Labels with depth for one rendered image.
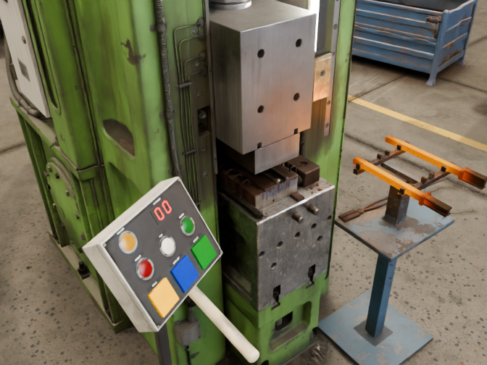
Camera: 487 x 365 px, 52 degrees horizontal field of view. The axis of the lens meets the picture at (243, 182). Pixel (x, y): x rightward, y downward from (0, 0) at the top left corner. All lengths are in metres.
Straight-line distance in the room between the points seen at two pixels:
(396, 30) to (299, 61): 3.86
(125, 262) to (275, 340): 1.19
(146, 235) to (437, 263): 2.08
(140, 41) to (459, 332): 2.05
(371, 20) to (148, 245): 4.54
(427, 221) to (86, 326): 1.71
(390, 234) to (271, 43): 0.94
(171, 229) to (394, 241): 0.97
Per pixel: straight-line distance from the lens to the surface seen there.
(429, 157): 2.08
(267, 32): 1.52
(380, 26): 5.54
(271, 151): 1.70
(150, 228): 1.36
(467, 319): 2.85
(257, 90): 1.56
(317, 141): 2.08
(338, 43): 1.98
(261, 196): 1.77
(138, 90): 1.51
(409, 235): 2.10
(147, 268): 1.34
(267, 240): 1.81
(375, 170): 1.94
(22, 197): 3.81
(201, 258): 1.47
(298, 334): 2.39
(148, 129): 1.56
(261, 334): 2.17
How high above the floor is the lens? 1.99
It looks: 34 degrees down
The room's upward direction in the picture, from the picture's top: 1 degrees counter-clockwise
